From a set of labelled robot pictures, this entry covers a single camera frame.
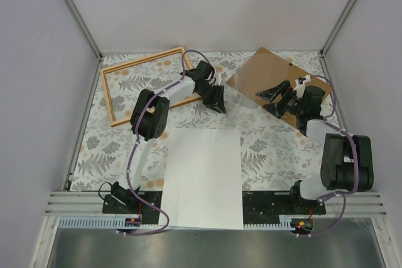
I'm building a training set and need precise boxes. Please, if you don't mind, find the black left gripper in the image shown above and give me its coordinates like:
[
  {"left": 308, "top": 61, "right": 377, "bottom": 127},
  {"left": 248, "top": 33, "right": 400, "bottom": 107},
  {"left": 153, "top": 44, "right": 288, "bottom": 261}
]
[{"left": 197, "top": 84, "right": 226, "bottom": 115}]

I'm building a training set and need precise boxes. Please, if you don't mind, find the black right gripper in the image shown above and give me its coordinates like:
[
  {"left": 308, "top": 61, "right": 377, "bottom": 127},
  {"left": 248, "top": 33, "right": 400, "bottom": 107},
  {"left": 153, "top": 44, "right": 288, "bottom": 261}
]
[{"left": 254, "top": 80, "right": 304, "bottom": 120}]

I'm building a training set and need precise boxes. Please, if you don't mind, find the wooden picture frame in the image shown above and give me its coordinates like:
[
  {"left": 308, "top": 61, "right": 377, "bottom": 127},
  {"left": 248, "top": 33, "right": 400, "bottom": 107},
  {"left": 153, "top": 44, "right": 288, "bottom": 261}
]
[{"left": 100, "top": 46, "right": 192, "bottom": 127}]

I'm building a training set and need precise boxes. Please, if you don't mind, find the white photo paper sheet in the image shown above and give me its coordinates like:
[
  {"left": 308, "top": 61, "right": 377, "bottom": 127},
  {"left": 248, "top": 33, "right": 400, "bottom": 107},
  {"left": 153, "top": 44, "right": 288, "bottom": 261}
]
[{"left": 158, "top": 127, "right": 245, "bottom": 230}]

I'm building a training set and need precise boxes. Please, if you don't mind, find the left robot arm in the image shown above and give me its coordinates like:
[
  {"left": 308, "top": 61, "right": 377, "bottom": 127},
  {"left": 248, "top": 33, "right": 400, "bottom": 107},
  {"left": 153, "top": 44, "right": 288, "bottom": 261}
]
[{"left": 111, "top": 60, "right": 225, "bottom": 213}]

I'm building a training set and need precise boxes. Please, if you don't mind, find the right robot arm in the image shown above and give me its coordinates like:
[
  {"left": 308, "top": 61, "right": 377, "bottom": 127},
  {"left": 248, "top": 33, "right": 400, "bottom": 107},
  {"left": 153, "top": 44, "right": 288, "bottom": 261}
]
[{"left": 256, "top": 77, "right": 374, "bottom": 214}]

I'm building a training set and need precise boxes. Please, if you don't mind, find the floral patterned table mat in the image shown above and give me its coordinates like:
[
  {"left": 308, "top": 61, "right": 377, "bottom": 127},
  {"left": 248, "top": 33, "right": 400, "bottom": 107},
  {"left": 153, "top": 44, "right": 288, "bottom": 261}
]
[{"left": 69, "top": 50, "right": 361, "bottom": 192}]

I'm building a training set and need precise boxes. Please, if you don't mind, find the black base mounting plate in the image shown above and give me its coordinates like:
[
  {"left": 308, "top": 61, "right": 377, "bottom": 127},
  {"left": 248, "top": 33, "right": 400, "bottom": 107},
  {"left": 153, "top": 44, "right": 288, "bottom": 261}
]
[{"left": 102, "top": 188, "right": 326, "bottom": 226}]

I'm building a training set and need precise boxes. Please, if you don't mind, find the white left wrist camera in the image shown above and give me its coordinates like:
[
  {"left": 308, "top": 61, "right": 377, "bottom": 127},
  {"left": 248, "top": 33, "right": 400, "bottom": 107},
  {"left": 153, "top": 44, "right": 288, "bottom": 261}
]
[{"left": 207, "top": 72, "right": 226, "bottom": 86}]

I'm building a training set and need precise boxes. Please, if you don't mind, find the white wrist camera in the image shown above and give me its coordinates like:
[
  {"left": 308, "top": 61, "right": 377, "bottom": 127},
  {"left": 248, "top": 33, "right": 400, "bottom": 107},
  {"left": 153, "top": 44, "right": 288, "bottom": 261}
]
[
  {"left": 207, "top": 72, "right": 226, "bottom": 86},
  {"left": 293, "top": 75, "right": 311, "bottom": 99}
]

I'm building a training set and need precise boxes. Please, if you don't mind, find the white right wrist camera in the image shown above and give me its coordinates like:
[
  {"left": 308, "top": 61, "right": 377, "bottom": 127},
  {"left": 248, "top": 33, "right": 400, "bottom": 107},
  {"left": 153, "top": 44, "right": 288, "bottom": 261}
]
[{"left": 293, "top": 75, "right": 311, "bottom": 99}]

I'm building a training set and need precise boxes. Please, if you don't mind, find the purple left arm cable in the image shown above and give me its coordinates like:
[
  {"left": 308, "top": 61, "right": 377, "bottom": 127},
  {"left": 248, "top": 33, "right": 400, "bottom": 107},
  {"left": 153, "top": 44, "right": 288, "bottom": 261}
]
[{"left": 116, "top": 49, "right": 208, "bottom": 237}]

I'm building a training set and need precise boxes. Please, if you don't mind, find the white slotted cable duct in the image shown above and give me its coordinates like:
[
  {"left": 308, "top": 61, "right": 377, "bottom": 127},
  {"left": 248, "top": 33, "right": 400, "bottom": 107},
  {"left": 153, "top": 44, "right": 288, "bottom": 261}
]
[{"left": 58, "top": 216, "right": 295, "bottom": 230}]

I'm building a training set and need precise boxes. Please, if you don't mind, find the aluminium rail base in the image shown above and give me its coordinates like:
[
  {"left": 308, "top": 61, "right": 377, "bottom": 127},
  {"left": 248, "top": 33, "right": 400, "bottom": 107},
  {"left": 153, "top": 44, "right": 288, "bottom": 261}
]
[{"left": 45, "top": 189, "right": 386, "bottom": 224}]

